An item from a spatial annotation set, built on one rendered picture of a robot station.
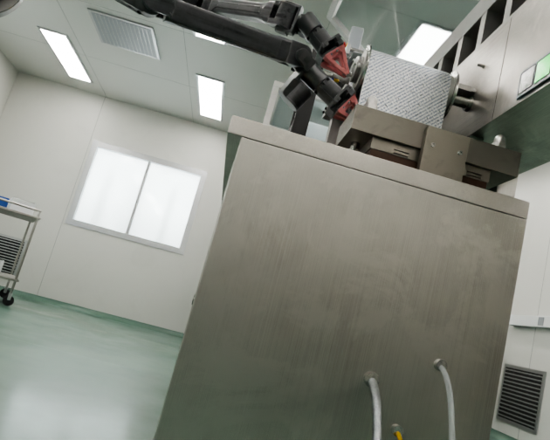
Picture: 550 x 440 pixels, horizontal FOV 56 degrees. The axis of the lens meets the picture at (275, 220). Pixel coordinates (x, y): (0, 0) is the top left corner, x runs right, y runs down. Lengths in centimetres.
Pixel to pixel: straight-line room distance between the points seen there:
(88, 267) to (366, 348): 614
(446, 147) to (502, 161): 14
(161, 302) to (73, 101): 293
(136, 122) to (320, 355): 646
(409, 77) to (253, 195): 64
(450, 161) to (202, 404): 73
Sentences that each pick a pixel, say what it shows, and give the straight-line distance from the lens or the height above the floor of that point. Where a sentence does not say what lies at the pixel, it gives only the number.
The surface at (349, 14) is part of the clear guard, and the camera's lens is 251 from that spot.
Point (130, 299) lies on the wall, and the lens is 691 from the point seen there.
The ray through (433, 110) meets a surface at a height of 117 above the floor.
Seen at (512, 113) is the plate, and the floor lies 114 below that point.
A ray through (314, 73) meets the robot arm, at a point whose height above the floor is 116.
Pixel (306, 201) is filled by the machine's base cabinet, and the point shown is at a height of 77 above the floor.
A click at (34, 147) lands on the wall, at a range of 750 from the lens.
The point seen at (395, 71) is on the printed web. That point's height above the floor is 124.
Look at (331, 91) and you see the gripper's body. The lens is 139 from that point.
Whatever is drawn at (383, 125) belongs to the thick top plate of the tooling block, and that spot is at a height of 100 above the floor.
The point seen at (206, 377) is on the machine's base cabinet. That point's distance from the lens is 102.
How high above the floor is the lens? 52
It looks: 11 degrees up
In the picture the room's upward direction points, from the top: 15 degrees clockwise
